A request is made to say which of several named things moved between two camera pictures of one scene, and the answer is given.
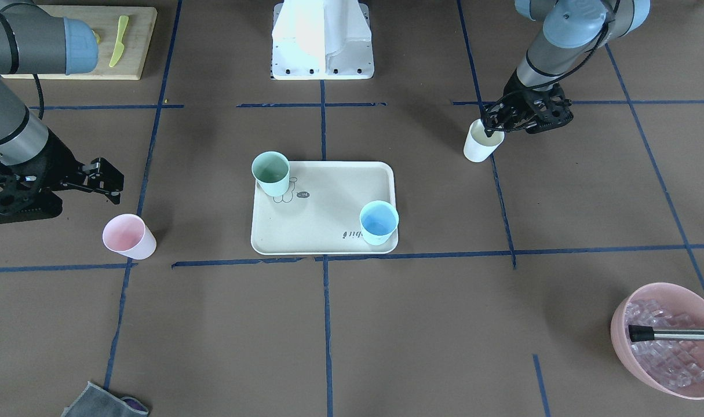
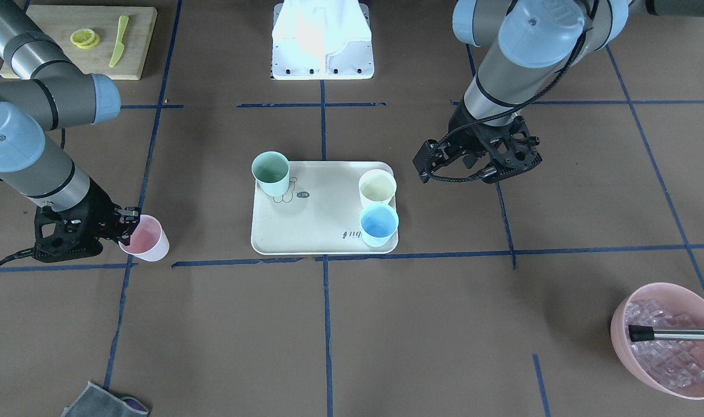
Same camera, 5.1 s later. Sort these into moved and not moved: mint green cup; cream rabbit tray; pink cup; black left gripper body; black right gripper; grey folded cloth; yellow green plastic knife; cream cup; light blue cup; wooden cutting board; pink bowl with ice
Moved: black right gripper; pink cup; cream cup; black left gripper body
Not moved: yellow green plastic knife; pink bowl with ice; mint green cup; light blue cup; wooden cutting board; grey folded cloth; cream rabbit tray
